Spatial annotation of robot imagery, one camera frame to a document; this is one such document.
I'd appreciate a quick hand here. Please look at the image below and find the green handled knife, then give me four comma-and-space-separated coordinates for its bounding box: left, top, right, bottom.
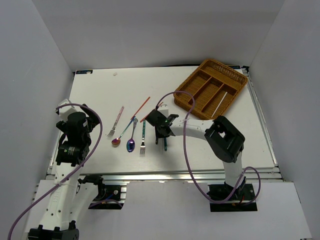
163, 137, 168, 152

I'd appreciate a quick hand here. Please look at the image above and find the green handled fork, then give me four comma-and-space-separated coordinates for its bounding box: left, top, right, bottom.
139, 119, 146, 156

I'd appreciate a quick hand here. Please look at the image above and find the orange chopstick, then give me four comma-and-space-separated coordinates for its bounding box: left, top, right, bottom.
131, 96, 151, 120
139, 101, 164, 123

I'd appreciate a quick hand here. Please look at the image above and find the pink handled fork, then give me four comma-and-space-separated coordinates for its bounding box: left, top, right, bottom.
107, 106, 125, 138

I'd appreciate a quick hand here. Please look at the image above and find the ornate iridescent spoon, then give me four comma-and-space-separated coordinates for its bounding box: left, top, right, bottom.
126, 118, 138, 153

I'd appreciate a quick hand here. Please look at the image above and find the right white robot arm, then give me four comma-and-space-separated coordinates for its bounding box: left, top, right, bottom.
146, 109, 246, 200

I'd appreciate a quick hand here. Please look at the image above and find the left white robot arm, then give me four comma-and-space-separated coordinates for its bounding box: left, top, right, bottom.
27, 100, 106, 240

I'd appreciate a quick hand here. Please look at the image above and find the plain iridescent spoon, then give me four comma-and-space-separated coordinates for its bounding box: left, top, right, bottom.
111, 116, 136, 147

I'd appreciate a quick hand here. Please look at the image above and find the woven wicker cutlery tray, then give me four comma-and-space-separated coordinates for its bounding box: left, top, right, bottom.
173, 58, 248, 120

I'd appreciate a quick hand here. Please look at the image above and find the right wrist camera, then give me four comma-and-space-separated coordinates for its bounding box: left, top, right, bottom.
157, 104, 169, 115

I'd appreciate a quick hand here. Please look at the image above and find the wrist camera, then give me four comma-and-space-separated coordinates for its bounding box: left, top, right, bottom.
54, 99, 77, 122
157, 104, 169, 115

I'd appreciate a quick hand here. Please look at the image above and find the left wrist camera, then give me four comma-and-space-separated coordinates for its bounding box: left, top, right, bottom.
54, 99, 77, 122

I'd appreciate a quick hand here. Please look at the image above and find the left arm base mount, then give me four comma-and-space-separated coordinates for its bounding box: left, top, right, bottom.
77, 174, 124, 210

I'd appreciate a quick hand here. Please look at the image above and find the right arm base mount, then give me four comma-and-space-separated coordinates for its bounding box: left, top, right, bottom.
207, 183, 258, 213

